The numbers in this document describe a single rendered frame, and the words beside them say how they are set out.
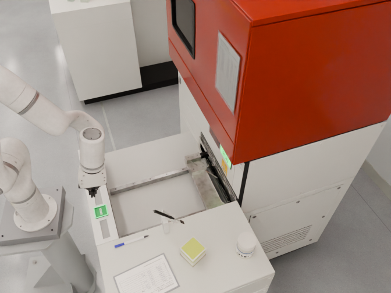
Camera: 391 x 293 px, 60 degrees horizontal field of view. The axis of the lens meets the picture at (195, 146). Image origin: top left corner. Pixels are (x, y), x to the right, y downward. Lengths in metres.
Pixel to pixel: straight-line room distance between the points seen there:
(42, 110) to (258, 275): 0.95
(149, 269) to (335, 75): 0.97
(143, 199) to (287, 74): 0.96
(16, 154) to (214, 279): 0.88
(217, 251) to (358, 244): 1.52
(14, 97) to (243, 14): 0.68
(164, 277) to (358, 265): 1.62
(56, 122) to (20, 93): 0.13
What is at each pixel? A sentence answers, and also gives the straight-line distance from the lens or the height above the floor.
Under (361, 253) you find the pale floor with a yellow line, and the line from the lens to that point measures 2.73.
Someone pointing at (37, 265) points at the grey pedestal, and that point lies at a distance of 2.64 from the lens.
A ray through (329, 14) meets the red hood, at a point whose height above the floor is 1.79.
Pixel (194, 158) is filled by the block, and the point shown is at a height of 0.91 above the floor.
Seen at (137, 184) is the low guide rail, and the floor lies 0.85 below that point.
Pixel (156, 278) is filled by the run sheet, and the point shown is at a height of 0.97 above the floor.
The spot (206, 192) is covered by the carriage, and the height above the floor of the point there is 0.88.
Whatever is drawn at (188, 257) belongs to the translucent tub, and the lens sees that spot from 1.33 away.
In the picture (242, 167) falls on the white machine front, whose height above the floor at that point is 1.19.
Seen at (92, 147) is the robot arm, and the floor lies 1.40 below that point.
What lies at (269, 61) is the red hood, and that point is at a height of 1.68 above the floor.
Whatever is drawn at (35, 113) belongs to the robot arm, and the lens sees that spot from 1.12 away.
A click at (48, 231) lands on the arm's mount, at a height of 0.87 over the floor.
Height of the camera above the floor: 2.25
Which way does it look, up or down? 48 degrees down
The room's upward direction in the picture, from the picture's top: straight up
